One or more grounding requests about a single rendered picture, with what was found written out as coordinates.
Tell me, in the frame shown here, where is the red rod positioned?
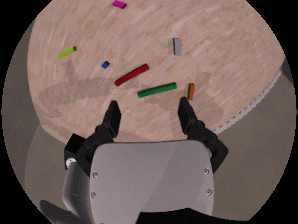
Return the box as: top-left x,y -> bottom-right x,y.
115,63 -> 149,87

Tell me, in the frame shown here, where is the grey rectangular bar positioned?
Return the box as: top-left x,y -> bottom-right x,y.
173,38 -> 181,55

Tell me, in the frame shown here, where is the small blue cube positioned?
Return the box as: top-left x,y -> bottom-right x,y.
102,61 -> 110,69

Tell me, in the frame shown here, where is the orange rod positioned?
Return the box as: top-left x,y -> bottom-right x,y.
187,83 -> 195,101

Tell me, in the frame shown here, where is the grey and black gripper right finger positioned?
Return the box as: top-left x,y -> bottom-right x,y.
177,97 -> 229,174

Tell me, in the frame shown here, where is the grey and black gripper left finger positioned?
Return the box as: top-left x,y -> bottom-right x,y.
74,100 -> 122,178

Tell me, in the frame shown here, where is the magenta rod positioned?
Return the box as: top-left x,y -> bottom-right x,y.
112,0 -> 127,9

